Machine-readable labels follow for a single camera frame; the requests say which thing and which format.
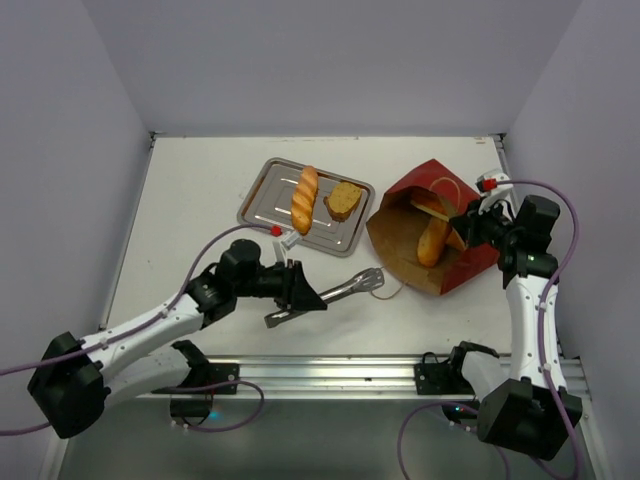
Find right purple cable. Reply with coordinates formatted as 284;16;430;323
397;178;584;480

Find fake sandwich wedge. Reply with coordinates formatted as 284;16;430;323
410;198;452;222

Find golden baguette roll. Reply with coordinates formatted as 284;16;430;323
417;217;451;268

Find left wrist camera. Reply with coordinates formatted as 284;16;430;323
273;230;303;263

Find stainless steel tray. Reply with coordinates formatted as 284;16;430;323
237;158;375;257

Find brown seeded bread slice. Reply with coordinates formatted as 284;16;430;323
324;181;362;222

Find metal tongs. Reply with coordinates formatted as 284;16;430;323
264;267;385;328

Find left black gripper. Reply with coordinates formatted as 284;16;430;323
233;258;326;311

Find aluminium mounting rail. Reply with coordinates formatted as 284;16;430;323
134;353;586;401

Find long glazed bread loaf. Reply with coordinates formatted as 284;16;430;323
290;166;318;236

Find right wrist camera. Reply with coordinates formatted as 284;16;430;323
476;169;512;210

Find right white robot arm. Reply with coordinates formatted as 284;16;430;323
445;195;583;461

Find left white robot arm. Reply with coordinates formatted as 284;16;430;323
27;239;327;439

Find red paper bag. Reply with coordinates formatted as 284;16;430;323
366;159;498;296

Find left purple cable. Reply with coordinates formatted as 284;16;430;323
0;223;282;436

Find purple cable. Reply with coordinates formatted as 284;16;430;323
0;223;282;436
397;178;584;480

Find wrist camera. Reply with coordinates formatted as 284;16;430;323
476;169;512;210
273;230;303;263

